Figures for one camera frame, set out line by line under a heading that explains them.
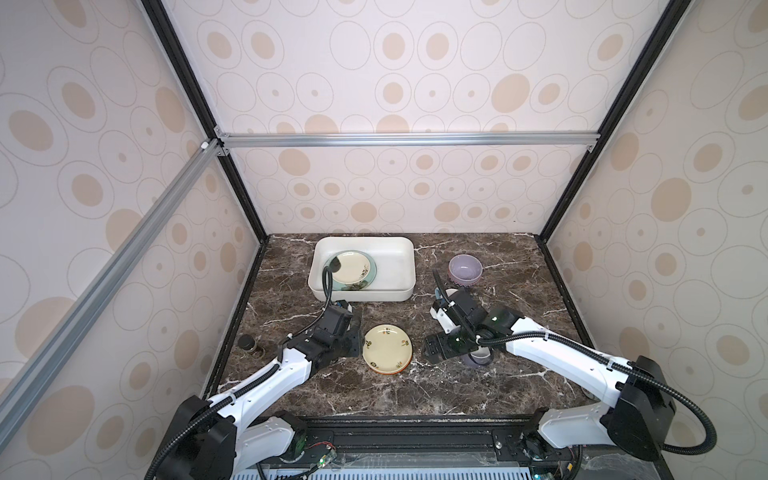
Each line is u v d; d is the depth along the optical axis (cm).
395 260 110
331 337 64
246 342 81
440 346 69
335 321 65
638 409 39
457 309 61
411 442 75
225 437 39
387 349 90
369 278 105
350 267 109
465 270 103
